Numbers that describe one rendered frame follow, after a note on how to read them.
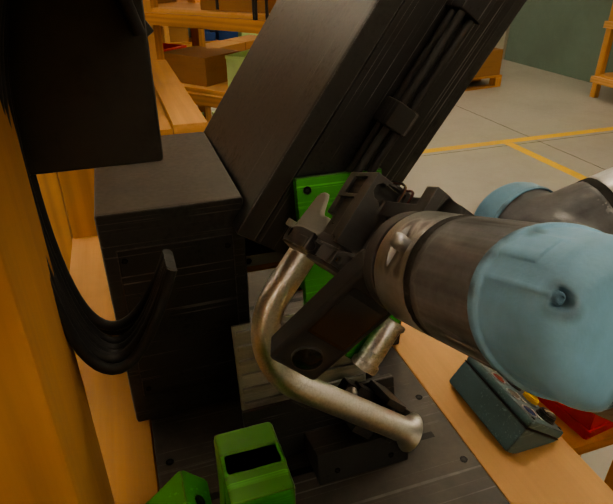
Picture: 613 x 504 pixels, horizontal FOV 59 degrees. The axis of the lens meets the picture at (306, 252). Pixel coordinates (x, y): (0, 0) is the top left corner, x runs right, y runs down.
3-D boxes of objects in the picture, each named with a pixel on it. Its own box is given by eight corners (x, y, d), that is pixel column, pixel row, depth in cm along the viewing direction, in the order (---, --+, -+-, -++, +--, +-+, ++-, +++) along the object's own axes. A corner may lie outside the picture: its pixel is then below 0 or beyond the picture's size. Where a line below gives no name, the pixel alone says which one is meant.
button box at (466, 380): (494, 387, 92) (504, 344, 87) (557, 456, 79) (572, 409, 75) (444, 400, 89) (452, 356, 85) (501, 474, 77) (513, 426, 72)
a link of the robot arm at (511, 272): (656, 454, 23) (510, 391, 20) (489, 366, 33) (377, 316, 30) (733, 284, 23) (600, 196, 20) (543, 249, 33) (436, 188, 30)
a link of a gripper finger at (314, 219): (317, 197, 55) (364, 209, 47) (287, 246, 55) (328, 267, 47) (295, 180, 54) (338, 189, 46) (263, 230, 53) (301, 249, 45)
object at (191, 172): (221, 294, 110) (206, 130, 94) (258, 396, 85) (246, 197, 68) (127, 311, 105) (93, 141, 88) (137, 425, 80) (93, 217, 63)
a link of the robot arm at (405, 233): (470, 363, 33) (369, 297, 30) (429, 341, 37) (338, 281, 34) (533, 257, 33) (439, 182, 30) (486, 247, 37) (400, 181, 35)
